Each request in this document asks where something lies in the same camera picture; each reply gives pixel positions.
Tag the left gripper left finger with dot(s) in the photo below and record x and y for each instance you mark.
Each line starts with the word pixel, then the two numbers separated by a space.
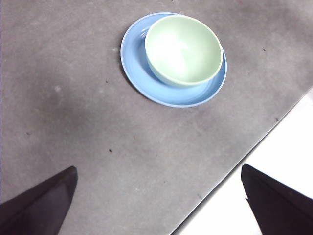
pixel 36 210

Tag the blue round plate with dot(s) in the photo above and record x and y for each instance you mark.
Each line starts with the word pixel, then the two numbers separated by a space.
pixel 137 73

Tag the green ribbed bowl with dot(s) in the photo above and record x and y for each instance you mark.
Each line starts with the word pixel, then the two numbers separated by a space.
pixel 183 51

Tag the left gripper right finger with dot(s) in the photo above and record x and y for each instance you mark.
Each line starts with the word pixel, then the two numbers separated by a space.
pixel 281 210

